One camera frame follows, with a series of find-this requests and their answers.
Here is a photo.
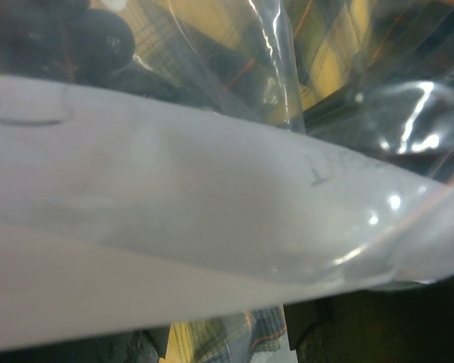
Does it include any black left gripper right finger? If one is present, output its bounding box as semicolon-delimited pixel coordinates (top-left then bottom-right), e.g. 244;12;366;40
285;277;454;362

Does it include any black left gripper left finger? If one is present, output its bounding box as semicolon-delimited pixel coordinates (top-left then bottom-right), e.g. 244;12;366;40
0;327;170;362

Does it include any yellow plaid shirt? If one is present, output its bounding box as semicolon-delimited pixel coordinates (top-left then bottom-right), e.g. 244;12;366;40
135;1;454;362

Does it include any dark fake grape bunch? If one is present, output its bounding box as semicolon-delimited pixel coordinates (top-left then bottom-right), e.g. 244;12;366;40
0;1;175;101

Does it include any clear zip top bag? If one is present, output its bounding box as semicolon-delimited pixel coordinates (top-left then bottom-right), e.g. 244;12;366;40
0;1;454;352

